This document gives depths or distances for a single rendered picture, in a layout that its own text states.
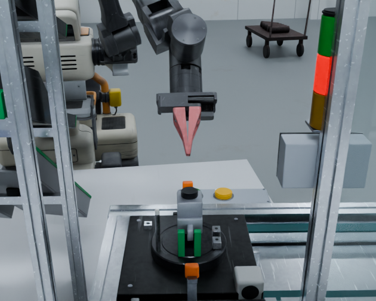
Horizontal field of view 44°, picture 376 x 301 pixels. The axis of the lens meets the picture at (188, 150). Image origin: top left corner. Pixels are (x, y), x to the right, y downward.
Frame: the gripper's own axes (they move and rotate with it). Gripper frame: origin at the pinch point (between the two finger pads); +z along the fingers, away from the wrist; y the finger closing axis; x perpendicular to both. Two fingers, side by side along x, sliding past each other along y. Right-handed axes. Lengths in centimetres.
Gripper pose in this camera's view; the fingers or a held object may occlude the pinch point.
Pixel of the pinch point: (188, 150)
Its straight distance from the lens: 78.9
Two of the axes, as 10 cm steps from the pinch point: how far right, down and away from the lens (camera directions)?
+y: 10.0, -0.3, 0.2
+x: -0.1, 3.0, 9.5
